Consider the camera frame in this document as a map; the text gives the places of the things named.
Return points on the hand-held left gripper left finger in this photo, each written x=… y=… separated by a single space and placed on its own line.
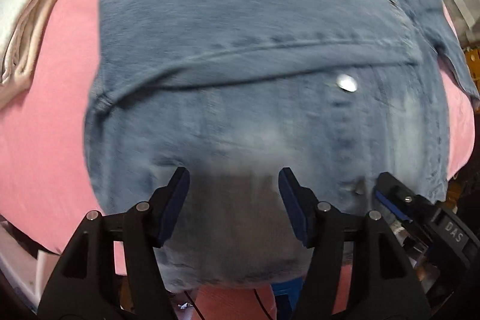
x=174 y=207

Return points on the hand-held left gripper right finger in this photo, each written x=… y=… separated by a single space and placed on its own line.
x=290 y=203

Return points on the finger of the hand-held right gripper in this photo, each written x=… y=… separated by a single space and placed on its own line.
x=397 y=194

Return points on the blue denim jacket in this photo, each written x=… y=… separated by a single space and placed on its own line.
x=243 y=80

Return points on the blue object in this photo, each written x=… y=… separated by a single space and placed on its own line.
x=287 y=292

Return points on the pink bed sheet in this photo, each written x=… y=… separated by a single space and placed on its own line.
x=48 y=136

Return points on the yellow object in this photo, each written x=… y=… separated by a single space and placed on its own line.
x=473 y=61

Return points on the white folded cloth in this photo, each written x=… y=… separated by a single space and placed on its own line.
x=22 y=5

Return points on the white bed frame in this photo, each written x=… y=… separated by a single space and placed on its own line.
x=26 y=267

